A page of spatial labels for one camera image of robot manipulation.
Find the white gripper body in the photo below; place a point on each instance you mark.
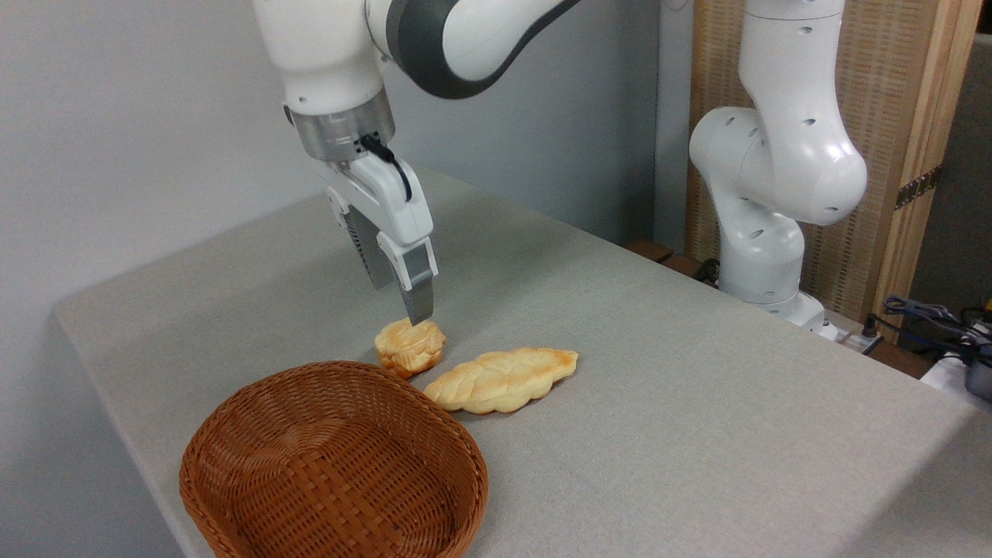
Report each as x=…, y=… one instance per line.
x=391, y=205

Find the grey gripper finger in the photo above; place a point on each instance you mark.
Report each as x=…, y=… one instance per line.
x=417, y=287
x=370, y=252

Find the round orange bread roll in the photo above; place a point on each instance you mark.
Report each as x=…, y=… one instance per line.
x=409, y=347

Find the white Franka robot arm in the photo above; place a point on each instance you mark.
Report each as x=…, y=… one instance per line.
x=783, y=155

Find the long braided bread loaf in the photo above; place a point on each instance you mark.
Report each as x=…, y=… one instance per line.
x=504, y=380

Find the brown wicker basket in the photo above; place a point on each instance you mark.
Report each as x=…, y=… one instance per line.
x=310, y=480

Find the brown wooden platform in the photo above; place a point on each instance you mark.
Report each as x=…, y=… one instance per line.
x=659, y=252

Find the metal screen hinge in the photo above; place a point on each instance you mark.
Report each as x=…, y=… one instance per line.
x=918, y=187

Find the wooden woven folding screen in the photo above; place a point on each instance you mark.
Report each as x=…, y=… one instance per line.
x=907, y=93

